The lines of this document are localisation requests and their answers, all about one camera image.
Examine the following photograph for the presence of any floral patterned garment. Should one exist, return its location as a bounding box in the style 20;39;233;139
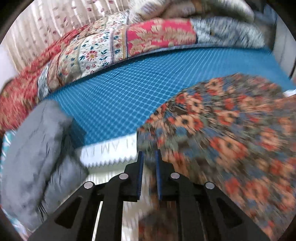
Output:
137;73;296;241

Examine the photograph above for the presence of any grey patterned blanket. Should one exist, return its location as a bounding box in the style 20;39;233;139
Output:
128;0;257;26

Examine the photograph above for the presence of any red floral patchwork quilt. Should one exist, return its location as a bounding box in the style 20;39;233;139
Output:
0;11;266;137

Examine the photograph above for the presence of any blue checkered bed sheet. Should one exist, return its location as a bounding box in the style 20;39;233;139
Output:
41;45;295;147

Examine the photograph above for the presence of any grey garment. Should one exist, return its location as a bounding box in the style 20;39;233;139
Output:
0;100;90;232

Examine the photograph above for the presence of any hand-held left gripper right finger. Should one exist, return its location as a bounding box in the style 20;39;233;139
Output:
155;149;270;241

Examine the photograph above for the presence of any beige floral curtain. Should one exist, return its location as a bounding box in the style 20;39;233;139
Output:
2;0;132;75

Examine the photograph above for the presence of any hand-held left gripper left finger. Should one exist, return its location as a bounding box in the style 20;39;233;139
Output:
28;151;144;241

